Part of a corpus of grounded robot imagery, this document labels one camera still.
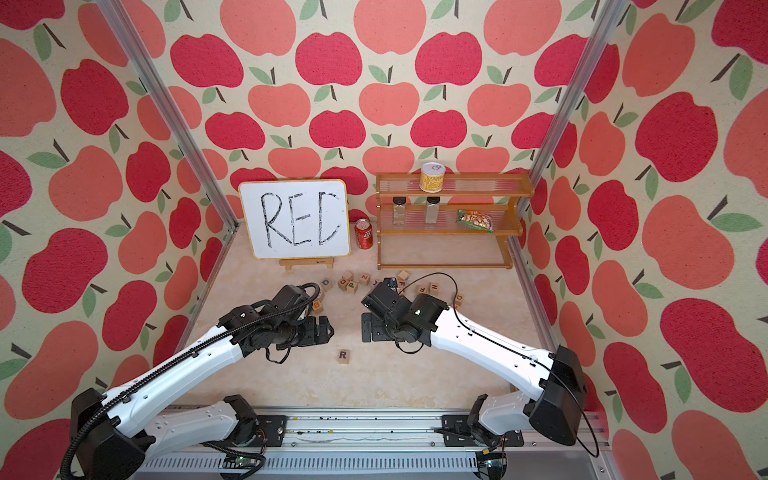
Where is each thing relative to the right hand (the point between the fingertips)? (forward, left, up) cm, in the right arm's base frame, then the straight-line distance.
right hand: (380, 333), depth 75 cm
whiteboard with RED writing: (+36, +35, +3) cm, 50 cm away
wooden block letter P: (+22, +12, -14) cm, 29 cm away
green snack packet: (+40, -27, +5) cm, 48 cm away
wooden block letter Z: (+25, +9, -12) cm, 29 cm away
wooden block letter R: (-2, +11, -12) cm, 16 cm away
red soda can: (+39, +10, -5) cm, 41 cm away
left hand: (-3, +15, -2) cm, 15 cm away
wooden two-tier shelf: (+62, -30, -7) cm, 69 cm away
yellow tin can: (+42, -11, +19) cm, 47 cm away
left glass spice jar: (+39, -2, +6) cm, 40 cm away
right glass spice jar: (+41, -13, +7) cm, 44 cm away
